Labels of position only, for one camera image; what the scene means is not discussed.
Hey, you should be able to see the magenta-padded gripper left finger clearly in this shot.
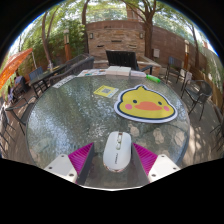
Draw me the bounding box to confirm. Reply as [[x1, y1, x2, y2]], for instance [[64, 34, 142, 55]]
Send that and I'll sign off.
[[43, 142, 96, 186]]

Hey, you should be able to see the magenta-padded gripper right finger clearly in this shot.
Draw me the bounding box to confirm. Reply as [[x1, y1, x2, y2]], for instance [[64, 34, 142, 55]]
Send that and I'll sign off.
[[130, 142, 181, 187]]

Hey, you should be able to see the white computer mouse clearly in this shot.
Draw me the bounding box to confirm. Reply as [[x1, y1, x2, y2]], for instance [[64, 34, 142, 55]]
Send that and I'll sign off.
[[102, 130, 133, 173]]

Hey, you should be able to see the yellow duck mouse pad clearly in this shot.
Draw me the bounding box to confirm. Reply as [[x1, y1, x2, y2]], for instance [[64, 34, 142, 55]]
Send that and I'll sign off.
[[113, 84, 179, 124]]

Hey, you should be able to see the dark metal chair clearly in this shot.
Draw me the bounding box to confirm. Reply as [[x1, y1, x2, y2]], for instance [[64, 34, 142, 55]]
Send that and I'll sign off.
[[4, 98, 36, 136], [209, 116, 224, 151]]

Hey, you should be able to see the dark mesh chair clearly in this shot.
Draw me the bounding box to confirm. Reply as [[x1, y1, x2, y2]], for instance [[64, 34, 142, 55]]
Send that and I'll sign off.
[[181, 79, 213, 121]]

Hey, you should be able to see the white printed strip card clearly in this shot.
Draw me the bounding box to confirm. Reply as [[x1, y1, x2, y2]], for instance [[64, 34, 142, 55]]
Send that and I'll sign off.
[[52, 74, 78, 89]]

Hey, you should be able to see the green packet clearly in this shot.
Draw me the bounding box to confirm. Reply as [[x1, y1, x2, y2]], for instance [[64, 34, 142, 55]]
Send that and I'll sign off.
[[145, 74, 162, 84]]

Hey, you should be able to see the yellow square card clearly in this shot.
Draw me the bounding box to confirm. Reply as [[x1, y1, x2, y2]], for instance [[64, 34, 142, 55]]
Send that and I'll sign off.
[[93, 85, 120, 99]]

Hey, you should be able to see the dark round table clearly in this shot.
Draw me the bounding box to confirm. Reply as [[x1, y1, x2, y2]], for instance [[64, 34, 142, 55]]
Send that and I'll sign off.
[[29, 64, 68, 98]]

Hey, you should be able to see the person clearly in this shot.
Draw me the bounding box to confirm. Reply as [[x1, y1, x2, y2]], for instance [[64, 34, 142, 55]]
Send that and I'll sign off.
[[8, 71, 26, 101]]

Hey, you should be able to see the small white blue book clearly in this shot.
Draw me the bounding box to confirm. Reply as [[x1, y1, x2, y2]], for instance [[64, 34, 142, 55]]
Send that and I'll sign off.
[[129, 69, 148, 79]]

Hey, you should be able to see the blue-grey chair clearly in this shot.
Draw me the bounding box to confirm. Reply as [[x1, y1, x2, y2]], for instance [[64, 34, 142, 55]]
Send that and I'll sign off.
[[28, 66, 44, 83]]

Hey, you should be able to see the dark wicker chair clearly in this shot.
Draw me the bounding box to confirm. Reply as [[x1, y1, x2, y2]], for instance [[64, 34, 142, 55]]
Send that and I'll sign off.
[[65, 53, 91, 69], [49, 56, 95, 86]]

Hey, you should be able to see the colourful printed leaflet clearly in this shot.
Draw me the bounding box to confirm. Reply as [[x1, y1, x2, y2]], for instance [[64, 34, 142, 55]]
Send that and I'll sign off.
[[77, 68, 108, 78]]

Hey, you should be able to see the dark slatted chair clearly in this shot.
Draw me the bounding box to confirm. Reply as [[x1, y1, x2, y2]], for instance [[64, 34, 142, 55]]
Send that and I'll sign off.
[[165, 55, 188, 84]]

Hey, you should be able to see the orange parasol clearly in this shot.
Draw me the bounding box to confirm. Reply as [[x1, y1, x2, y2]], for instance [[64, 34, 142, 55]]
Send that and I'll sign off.
[[0, 48, 34, 91]]

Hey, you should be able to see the black slatted armchair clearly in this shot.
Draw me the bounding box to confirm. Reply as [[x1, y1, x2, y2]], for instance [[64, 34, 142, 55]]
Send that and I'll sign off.
[[105, 49, 154, 76]]

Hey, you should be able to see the tree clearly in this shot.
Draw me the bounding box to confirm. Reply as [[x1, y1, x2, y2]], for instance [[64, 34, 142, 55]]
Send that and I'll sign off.
[[40, 11, 59, 64], [119, 0, 158, 59]]

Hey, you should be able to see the wooden lamp post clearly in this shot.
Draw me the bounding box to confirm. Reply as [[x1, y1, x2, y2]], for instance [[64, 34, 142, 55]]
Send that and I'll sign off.
[[183, 39, 191, 69], [63, 29, 73, 62]]

